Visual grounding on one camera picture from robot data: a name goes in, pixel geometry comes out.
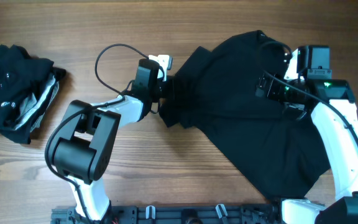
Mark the black t-shirt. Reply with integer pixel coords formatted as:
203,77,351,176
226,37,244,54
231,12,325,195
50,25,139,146
158,29,358,200

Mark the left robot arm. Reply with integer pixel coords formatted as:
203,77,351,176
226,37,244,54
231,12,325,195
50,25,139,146
45,55,173,223

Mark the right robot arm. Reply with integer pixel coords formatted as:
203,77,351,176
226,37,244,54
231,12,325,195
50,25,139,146
255,42,358,223

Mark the folded black shirt on pile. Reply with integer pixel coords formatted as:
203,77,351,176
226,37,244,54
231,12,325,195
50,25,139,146
0,45,53,127

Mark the left black camera cable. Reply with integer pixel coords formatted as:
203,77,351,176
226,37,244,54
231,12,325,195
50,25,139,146
44,43,150,222

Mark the black camera cable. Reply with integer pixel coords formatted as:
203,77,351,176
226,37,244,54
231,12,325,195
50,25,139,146
256,40,358,215
44,43,150,222

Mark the right black camera cable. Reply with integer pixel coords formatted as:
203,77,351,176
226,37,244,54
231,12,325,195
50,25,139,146
256,40,358,215

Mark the left white rail clip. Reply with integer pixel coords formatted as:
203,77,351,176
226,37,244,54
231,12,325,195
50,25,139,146
145,205,156,220

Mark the white rail clip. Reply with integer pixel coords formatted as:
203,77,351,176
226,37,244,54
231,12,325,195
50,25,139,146
145,205,156,220
215,203,229,224

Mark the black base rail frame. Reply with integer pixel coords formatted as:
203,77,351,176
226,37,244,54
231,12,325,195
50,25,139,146
50,203,284,224

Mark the right white rail clip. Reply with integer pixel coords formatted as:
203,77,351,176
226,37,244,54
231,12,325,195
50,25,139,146
215,203,229,224

